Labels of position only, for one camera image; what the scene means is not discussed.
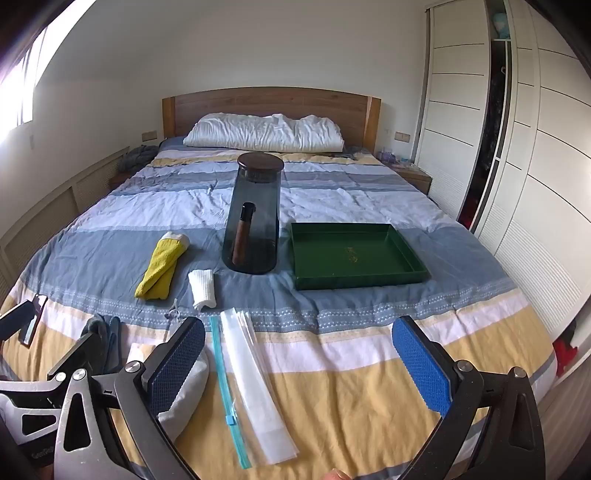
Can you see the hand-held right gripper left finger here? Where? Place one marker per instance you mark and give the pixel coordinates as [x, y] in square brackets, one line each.
[178, 360]

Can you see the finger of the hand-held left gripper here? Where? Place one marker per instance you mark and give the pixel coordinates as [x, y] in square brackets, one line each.
[78, 353]
[14, 323]

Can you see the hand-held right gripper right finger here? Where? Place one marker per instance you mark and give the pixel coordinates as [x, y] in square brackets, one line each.
[422, 369]

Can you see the light grey sock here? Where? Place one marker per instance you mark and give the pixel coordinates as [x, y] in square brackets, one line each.
[189, 397]

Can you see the small white sock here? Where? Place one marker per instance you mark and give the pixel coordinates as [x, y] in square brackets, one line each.
[202, 288]

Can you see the frosted white plastic bags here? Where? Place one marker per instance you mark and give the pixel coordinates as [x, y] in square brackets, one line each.
[258, 392]

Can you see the green tray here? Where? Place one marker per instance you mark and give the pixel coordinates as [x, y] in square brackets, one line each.
[351, 258]

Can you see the person's right hand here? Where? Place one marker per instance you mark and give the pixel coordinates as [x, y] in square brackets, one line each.
[336, 474]

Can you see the white radiator cover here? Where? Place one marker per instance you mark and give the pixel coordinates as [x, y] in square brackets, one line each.
[60, 198]

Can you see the red cloth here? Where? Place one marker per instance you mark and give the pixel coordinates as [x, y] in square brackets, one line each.
[564, 360]

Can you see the wooden nightstand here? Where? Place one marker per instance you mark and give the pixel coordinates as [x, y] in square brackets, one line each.
[121, 179]
[415, 177]

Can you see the dark blue-grey cloth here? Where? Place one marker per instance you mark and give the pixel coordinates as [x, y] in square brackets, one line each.
[137, 159]

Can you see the purple bottles clutter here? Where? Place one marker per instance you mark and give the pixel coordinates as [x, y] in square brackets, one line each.
[392, 158]

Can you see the blue bed sheet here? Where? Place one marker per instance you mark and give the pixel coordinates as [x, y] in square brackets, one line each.
[171, 143]

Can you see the white wardrobe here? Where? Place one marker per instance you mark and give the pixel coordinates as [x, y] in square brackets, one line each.
[545, 161]

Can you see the white pillow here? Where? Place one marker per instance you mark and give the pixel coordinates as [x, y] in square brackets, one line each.
[263, 131]

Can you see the window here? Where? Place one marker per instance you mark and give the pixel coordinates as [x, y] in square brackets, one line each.
[27, 78]

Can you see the wooden headboard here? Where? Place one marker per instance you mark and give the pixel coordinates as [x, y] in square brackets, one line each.
[277, 104]

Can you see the light blue shelf item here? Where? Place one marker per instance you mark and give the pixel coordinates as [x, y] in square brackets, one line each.
[501, 25]

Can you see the beige wall socket panel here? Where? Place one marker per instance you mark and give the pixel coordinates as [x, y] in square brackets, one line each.
[149, 136]
[402, 136]

